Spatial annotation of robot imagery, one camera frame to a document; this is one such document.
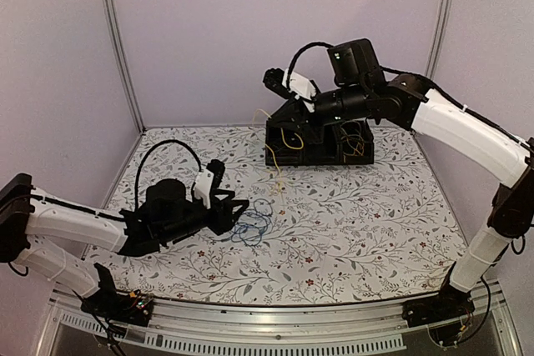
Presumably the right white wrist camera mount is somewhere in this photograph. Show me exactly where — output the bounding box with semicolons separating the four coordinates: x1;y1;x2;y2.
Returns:
282;68;318;113

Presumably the aluminium frame post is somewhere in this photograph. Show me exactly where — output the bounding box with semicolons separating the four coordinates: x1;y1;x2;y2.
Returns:
425;0;453;78
102;0;146;134

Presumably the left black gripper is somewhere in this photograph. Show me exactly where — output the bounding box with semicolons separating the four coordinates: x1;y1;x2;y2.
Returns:
159;191;249;245

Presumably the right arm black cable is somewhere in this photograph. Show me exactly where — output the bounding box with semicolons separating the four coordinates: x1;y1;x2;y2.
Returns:
454;234;531;343

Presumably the black bin middle compartment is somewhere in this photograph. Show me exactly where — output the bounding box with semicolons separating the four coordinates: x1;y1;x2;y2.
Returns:
301;130;342;166

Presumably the right aluminium frame post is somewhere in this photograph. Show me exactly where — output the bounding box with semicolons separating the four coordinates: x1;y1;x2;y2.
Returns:
425;0;453;78

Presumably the blue cable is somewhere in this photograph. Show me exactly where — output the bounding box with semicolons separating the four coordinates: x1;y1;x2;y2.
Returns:
231;198;275;248

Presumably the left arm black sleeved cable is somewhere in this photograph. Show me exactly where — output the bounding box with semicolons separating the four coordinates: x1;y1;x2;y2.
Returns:
133;138;204;211

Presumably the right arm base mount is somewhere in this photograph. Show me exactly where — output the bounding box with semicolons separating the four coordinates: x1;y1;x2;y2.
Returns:
401;283;475;347

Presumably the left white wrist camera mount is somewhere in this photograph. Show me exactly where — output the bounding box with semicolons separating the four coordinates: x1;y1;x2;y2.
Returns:
192;169;214;209

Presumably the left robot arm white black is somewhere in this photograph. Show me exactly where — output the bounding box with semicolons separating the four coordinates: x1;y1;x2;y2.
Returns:
1;171;249;318

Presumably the left arm base electronics board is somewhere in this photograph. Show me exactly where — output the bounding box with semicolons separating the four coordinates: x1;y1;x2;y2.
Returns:
81;288;154;327

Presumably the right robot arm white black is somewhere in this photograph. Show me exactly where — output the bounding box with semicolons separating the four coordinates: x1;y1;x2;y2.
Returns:
263;68;533;319

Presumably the aluminium front rail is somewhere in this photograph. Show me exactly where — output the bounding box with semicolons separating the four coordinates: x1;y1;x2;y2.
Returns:
36;280;523;355

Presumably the floral patterned table cloth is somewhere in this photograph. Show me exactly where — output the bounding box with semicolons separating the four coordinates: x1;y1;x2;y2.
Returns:
86;126;466;305

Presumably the yellow cable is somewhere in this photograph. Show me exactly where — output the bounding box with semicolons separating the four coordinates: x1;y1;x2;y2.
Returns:
254;108;305;197
340;122;368;163

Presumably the black bin left compartment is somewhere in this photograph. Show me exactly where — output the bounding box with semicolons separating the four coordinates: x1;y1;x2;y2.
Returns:
264;129;303;167

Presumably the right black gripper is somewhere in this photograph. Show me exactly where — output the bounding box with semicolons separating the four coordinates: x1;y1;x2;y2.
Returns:
269;81;370;143

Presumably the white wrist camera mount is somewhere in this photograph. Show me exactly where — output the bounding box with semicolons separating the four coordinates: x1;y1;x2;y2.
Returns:
282;68;318;113
192;169;214;209

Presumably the left aluminium frame post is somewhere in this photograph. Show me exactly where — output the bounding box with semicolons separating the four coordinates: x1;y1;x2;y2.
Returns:
102;0;146;134

